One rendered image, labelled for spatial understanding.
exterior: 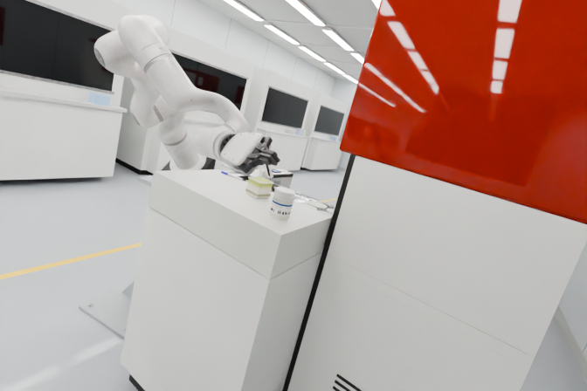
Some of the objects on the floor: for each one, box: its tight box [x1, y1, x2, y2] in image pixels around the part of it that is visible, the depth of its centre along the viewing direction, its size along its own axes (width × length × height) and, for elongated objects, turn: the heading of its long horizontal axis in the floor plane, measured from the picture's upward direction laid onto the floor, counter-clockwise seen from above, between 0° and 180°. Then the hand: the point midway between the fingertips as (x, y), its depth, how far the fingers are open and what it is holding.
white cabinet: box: [121, 207, 321, 391], centre depth 157 cm, size 64×96×82 cm, turn 94°
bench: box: [0, 0, 135, 181], centre depth 310 cm, size 108×180×200 cm, turn 94°
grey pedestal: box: [79, 175, 153, 340], centre depth 175 cm, size 51×44×82 cm
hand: (269, 157), depth 70 cm, fingers closed
